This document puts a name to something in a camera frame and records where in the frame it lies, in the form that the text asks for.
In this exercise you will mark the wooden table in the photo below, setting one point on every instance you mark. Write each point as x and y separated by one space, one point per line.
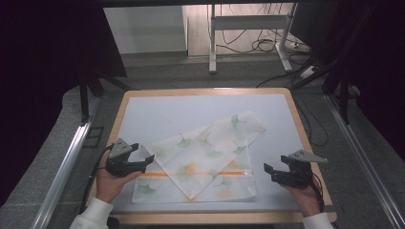
203 218

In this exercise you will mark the white power strip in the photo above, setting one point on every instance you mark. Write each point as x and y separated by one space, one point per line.
308 72

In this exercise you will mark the black metal stand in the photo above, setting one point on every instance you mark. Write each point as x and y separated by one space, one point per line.
84 101
344 98

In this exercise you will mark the aluminium rail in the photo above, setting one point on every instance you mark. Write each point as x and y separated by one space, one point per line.
63 168
366 159

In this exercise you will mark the white table mat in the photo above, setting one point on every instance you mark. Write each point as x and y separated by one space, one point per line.
178 114

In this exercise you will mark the black floor socket plate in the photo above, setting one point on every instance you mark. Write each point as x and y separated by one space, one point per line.
94 137

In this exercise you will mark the white metal desk frame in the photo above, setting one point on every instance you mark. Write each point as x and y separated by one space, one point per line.
248 21

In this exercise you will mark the person's right hand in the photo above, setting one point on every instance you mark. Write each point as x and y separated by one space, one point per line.
307 198

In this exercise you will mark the white cabinet panel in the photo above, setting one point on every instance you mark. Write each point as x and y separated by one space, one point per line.
146 28

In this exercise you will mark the person's left hand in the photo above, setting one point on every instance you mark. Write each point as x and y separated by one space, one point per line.
110 186

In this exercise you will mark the black curtain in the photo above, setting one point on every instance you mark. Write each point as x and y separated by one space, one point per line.
41 79
382 63

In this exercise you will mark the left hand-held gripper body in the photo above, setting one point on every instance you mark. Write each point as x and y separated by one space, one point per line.
118 149

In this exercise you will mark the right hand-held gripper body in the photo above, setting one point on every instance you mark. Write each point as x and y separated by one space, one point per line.
299 173

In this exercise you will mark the white leaf-print pillowcase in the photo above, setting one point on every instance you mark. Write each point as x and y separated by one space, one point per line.
203 152

